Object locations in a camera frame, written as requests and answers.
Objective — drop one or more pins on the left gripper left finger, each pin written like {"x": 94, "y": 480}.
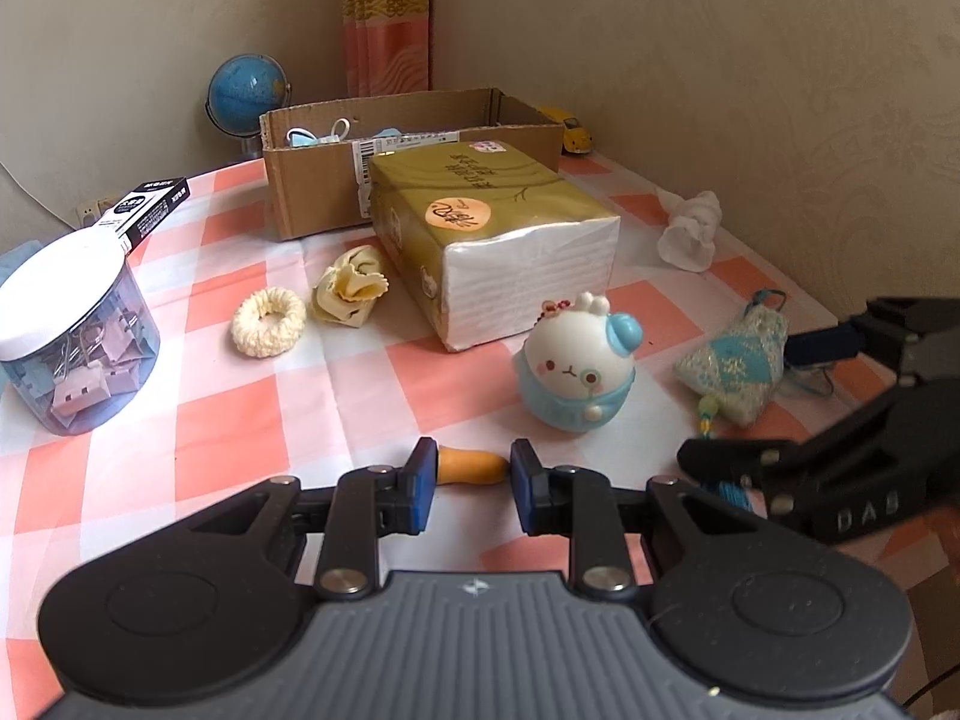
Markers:
{"x": 367, "y": 504}

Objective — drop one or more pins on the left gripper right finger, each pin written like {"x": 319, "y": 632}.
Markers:
{"x": 582, "y": 506}

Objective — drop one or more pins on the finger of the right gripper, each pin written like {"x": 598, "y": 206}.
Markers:
{"x": 768, "y": 465}
{"x": 822, "y": 347}

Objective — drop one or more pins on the small orange soft toy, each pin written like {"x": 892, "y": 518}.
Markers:
{"x": 472, "y": 467}

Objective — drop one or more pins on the blue embroidered sachet pouch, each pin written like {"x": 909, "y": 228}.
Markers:
{"x": 737, "y": 372}

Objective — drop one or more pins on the white blue bunny toy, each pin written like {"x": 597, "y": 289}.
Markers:
{"x": 577, "y": 365}

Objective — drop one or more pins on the pink checkered tablecloth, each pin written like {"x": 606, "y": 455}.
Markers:
{"x": 210, "y": 422}

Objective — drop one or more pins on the crumpled white tissue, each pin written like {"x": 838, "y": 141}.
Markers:
{"x": 688, "y": 242}

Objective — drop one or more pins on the cream hair scrunchie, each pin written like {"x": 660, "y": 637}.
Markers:
{"x": 268, "y": 323}

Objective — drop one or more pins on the gold tissue paper pack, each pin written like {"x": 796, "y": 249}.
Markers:
{"x": 482, "y": 243}

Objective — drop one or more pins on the yellow toy car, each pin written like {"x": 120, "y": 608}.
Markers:
{"x": 577, "y": 140}

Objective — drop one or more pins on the clear jar of binder clips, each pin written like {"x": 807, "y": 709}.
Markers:
{"x": 78, "y": 340}

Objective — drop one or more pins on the open cardboard box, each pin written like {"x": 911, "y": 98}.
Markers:
{"x": 328, "y": 187}

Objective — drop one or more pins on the black and white small box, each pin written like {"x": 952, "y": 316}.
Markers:
{"x": 140, "y": 211}

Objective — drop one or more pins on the blue mask inside box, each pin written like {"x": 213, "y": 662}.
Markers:
{"x": 302, "y": 137}

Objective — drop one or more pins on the blue desk globe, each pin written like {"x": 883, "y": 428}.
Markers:
{"x": 244, "y": 88}

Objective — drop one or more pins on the blue embroidered pillow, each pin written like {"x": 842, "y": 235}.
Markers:
{"x": 14, "y": 258}

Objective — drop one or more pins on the orange patterned curtain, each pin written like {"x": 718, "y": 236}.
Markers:
{"x": 387, "y": 46}

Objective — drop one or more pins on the white wall socket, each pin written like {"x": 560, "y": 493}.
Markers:
{"x": 90, "y": 212}

